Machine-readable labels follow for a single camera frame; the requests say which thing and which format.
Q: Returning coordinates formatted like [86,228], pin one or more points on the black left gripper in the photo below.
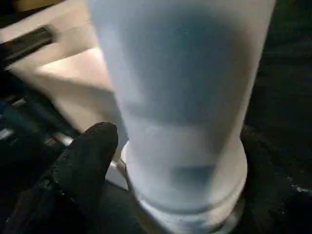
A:
[24,117]

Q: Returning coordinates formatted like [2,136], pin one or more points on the white plastic table leg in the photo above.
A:
[182,97]

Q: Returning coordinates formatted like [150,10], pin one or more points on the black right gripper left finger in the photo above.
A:
[73,182]

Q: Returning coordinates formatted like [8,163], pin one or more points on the white plastic table top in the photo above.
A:
[73,85]

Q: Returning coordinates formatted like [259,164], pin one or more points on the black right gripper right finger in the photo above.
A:
[268,195]

